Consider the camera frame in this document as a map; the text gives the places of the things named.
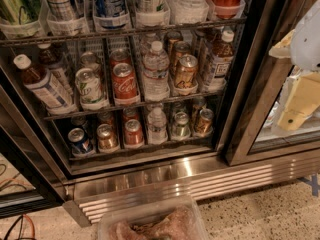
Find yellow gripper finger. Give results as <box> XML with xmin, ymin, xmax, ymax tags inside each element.
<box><xmin>268</xmin><ymin>30</ymin><xmax>294</xmax><ymax>59</ymax></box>
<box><xmin>277</xmin><ymin>72</ymin><xmax>320</xmax><ymax>131</ymax></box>

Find tea bottle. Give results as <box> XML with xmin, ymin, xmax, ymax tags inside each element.
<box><xmin>202</xmin><ymin>29</ymin><xmax>234</xmax><ymax>88</ymax></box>
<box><xmin>13</xmin><ymin>54</ymin><xmax>74</xmax><ymax>111</ymax></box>
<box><xmin>38</xmin><ymin>43</ymin><xmax>73</xmax><ymax>94</ymax></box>

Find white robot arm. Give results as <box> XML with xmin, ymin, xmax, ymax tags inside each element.
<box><xmin>269</xmin><ymin>0</ymin><xmax>320</xmax><ymax>136</ymax></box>

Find fridge sliding glass door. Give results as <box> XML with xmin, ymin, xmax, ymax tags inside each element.
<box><xmin>225</xmin><ymin>0</ymin><xmax>319</xmax><ymax>166</ymax></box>

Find steel fridge base grille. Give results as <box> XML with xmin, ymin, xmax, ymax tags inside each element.
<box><xmin>63</xmin><ymin>148</ymin><xmax>320</xmax><ymax>227</ymax></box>

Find green can bottom shelf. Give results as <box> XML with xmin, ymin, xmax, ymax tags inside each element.
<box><xmin>171</xmin><ymin>112</ymin><xmax>191</xmax><ymax>140</ymax></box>

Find clear water bottle middle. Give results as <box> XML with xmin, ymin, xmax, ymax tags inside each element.
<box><xmin>143</xmin><ymin>41</ymin><xmax>169</xmax><ymax>101</ymax></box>

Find small water bottle bottom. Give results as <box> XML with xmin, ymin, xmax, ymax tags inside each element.
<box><xmin>147</xmin><ymin>107</ymin><xmax>167</xmax><ymax>144</ymax></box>

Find red can bottom shelf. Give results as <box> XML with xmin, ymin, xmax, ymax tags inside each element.
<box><xmin>124</xmin><ymin>119</ymin><xmax>144</xmax><ymax>148</ymax></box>

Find silver can rear middle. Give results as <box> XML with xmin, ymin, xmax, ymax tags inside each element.
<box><xmin>80</xmin><ymin>51</ymin><xmax>102</xmax><ymax>76</ymax></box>

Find copper can bottom shelf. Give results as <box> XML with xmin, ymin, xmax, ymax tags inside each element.
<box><xmin>97</xmin><ymin>124</ymin><xmax>119</xmax><ymax>153</ymax></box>

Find blue can bottom shelf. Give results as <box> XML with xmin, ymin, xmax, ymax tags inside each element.
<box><xmin>68</xmin><ymin>128</ymin><xmax>94</xmax><ymax>157</ymax></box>

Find green bottle top left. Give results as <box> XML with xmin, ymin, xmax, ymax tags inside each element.
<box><xmin>0</xmin><ymin>0</ymin><xmax>41</xmax><ymax>25</ymax></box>

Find gold can middle front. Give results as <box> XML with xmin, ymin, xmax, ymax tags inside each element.
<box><xmin>174</xmin><ymin>54</ymin><xmax>198</xmax><ymax>95</ymax></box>

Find gold can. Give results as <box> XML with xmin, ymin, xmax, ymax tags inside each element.
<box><xmin>194</xmin><ymin>108</ymin><xmax>214</xmax><ymax>135</ymax></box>
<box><xmin>174</xmin><ymin>54</ymin><xmax>198</xmax><ymax>95</ymax></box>
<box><xmin>170</xmin><ymin>41</ymin><xmax>191</xmax><ymax>76</ymax></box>

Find gold can bottom right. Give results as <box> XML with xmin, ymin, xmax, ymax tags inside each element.
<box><xmin>194</xmin><ymin>108</ymin><xmax>214</xmax><ymax>135</ymax></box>

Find gold can middle rear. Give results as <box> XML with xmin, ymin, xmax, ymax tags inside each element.
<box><xmin>170</xmin><ymin>41</ymin><xmax>191</xmax><ymax>76</ymax></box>

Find red cola can front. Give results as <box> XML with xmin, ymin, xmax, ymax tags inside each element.
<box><xmin>112</xmin><ymin>63</ymin><xmax>140</xmax><ymax>105</ymax></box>

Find red cola can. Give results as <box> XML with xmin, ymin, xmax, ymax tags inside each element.
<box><xmin>112</xmin><ymin>63</ymin><xmax>140</xmax><ymax>105</ymax></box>
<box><xmin>109</xmin><ymin>49</ymin><xmax>132</xmax><ymax>68</ymax></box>

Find red cola can rear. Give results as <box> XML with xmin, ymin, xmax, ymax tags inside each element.
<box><xmin>109</xmin><ymin>49</ymin><xmax>132</xmax><ymax>68</ymax></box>

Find blue white can top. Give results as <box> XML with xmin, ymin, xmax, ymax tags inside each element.
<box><xmin>95</xmin><ymin>0</ymin><xmax>126</xmax><ymax>29</ymax></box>

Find clear plastic food container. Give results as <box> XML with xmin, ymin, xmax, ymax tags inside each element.
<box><xmin>98</xmin><ymin>195</ymin><xmax>209</xmax><ymax>240</ymax></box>

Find green white soda can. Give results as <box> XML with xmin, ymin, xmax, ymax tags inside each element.
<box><xmin>75</xmin><ymin>68</ymin><xmax>108</xmax><ymax>111</ymax></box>

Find orange black cables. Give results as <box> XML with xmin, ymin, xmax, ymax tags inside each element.
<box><xmin>2</xmin><ymin>213</ymin><xmax>37</xmax><ymax>240</ymax></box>

